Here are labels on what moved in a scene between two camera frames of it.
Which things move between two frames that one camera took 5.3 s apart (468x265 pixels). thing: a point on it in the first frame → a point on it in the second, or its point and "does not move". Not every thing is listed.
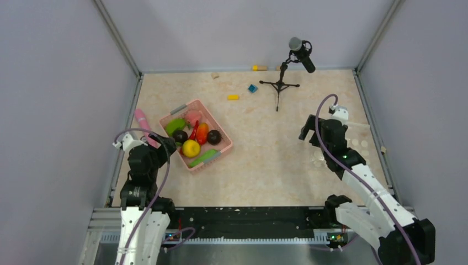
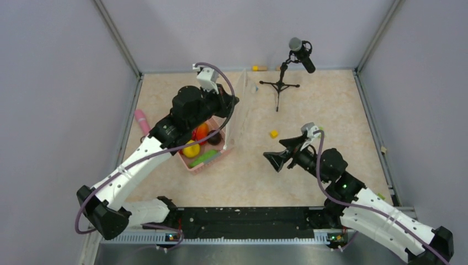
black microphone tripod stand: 279,85 does not move
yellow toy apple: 190,148 does not move
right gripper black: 309,126 → 277,159
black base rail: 248,222 does not move
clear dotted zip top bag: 359,139 → 247,96
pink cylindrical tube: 144,125 does not move
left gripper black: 168,147 → 225,100
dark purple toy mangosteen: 214,137 does not move
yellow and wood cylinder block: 256,68 does not move
